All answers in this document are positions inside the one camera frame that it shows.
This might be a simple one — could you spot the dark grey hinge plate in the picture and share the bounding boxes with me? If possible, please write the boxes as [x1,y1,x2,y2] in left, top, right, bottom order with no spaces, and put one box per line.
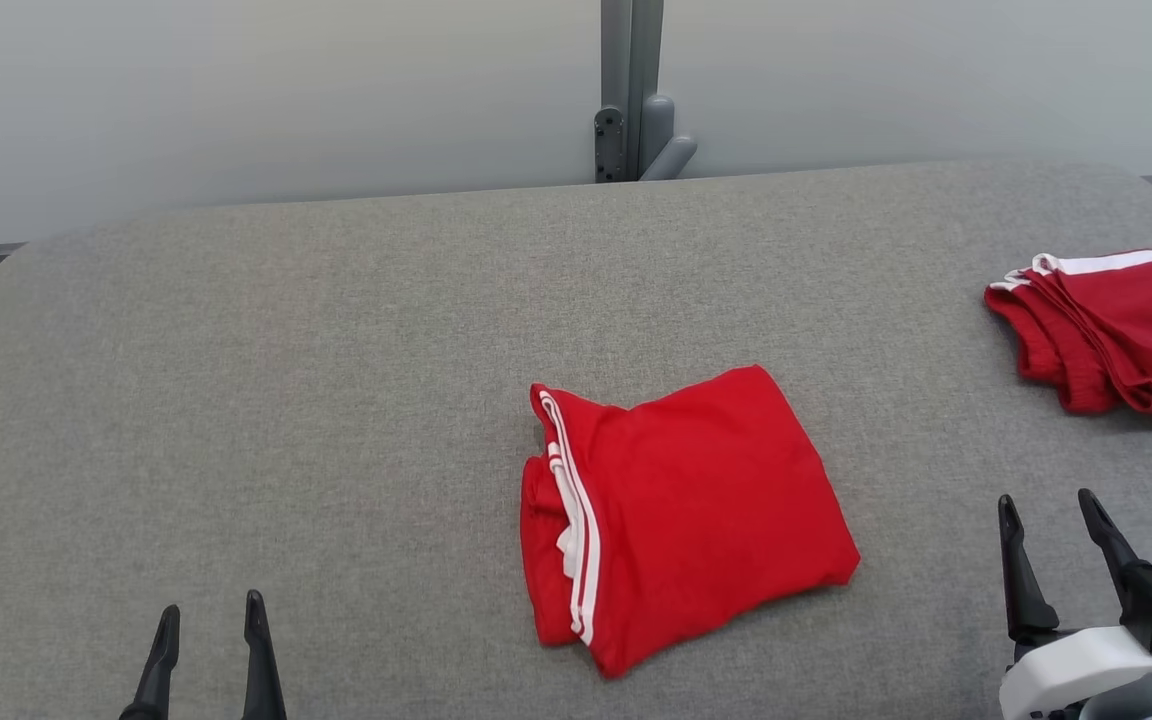
[594,107,626,184]

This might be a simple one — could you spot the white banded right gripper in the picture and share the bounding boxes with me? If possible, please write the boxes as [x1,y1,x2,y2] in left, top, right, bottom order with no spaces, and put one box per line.
[998,488,1152,720]

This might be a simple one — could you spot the red basketball jersey number 23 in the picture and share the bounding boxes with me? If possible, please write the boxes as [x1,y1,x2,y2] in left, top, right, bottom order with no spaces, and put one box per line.
[520,364,861,681]

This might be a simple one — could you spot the red shorts with white stripe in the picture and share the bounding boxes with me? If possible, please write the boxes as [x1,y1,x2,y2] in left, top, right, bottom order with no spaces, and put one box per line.
[984,249,1152,429]

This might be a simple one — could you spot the grey vertical metal post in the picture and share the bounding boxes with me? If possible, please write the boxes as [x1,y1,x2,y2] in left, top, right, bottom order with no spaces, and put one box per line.
[601,0,665,183]

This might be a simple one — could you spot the grey rounded hinge bracket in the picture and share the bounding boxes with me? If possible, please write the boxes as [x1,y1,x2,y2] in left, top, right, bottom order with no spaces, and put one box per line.
[641,95,697,182]

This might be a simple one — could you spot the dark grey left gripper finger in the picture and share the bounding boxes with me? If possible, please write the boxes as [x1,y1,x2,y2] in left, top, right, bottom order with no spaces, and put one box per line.
[242,590,287,720]
[121,604,181,720]

